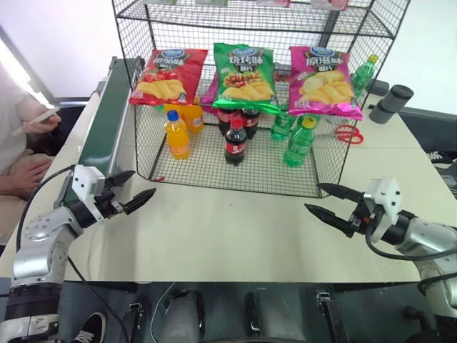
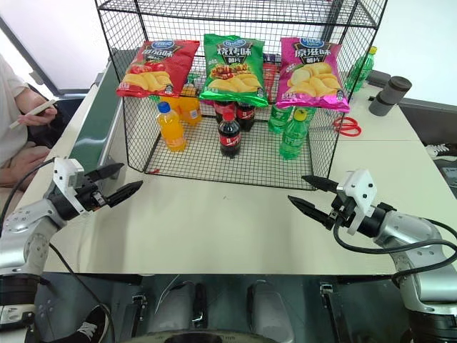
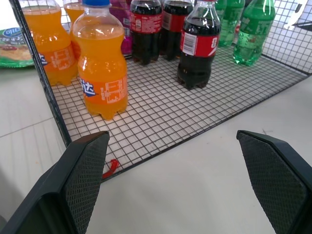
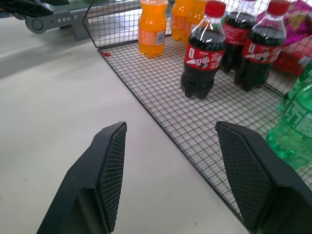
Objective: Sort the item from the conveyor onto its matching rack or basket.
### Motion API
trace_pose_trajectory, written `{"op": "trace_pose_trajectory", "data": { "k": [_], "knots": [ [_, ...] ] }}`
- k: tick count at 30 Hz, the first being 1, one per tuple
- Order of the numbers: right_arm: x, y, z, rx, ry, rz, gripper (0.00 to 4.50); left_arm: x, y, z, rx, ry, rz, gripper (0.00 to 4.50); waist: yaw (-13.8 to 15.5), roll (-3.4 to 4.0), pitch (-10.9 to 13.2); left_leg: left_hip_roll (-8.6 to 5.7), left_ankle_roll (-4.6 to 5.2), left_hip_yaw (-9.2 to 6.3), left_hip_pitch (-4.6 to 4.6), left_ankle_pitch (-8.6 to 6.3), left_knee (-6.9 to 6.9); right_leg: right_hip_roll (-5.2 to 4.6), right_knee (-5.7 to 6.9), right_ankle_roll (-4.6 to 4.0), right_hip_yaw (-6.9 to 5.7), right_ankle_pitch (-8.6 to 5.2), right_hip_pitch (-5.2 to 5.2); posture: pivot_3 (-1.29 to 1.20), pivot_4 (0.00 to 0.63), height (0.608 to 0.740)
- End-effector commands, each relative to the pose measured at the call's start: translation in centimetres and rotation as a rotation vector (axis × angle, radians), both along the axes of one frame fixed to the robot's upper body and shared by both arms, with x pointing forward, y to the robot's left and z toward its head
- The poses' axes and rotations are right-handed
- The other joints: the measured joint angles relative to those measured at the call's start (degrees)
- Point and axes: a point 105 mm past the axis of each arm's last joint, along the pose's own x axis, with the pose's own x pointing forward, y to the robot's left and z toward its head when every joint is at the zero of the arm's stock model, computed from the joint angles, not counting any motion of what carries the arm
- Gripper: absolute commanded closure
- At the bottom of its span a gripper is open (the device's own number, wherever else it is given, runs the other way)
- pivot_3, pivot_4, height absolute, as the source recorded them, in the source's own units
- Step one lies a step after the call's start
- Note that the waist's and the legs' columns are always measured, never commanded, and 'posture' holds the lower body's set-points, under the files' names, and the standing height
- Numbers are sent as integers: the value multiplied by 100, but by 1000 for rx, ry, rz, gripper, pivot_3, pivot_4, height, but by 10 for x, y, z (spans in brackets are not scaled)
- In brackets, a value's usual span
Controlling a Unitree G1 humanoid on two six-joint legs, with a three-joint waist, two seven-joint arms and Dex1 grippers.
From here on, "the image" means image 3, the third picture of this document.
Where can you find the cola bottle red label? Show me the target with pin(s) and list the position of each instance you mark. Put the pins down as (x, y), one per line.
(145, 26)
(198, 46)
(173, 24)

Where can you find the green soda bottle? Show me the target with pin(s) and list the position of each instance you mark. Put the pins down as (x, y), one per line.
(220, 8)
(253, 34)
(230, 22)

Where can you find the orange soda bottle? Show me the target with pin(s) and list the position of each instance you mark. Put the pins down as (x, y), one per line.
(48, 41)
(103, 63)
(73, 17)

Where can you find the green snack bag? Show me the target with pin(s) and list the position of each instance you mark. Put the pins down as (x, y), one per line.
(13, 48)

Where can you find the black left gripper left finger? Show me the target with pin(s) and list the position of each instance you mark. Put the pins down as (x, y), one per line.
(61, 185)

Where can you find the purple drink bottle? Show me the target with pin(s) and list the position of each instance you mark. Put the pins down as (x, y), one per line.
(124, 24)

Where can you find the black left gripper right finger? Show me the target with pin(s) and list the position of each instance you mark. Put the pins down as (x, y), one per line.
(278, 180)

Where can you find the red zip tie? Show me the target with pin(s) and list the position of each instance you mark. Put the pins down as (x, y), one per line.
(111, 168)

